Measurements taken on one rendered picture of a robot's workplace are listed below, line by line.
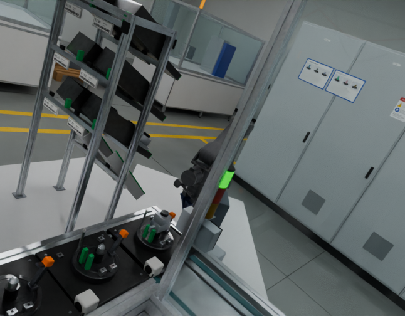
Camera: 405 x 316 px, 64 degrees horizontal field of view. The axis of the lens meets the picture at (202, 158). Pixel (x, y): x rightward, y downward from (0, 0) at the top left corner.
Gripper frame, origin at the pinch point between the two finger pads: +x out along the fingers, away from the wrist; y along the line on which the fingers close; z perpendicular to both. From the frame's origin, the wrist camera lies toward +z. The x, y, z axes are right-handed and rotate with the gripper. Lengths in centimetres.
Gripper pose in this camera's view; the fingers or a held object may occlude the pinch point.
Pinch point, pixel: (187, 205)
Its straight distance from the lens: 124.7
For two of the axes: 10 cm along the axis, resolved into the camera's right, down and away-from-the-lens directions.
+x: -3.7, 8.6, 3.4
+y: -5.5, -5.0, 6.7
